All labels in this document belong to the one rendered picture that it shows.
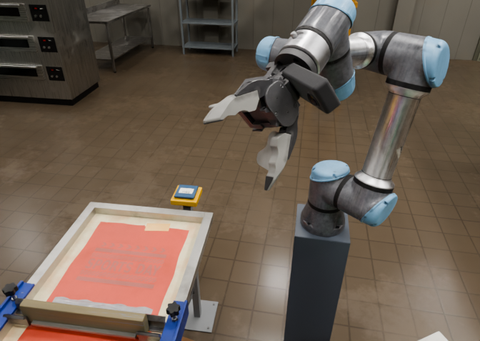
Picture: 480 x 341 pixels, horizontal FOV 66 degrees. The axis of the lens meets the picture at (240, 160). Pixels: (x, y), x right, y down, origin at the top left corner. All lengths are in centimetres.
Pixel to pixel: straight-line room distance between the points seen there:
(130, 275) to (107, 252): 17
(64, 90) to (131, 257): 433
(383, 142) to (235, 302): 176
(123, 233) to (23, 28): 433
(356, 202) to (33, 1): 492
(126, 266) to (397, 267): 204
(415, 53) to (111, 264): 126
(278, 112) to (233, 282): 221
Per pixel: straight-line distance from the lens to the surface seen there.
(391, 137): 108
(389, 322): 266
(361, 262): 295
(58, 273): 161
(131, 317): 126
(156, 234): 165
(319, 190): 118
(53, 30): 547
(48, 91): 585
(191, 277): 141
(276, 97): 55
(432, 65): 103
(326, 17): 65
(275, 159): 56
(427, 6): 819
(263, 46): 82
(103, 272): 155
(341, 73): 71
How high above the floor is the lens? 204
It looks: 31 degrees down
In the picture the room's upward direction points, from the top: straight up
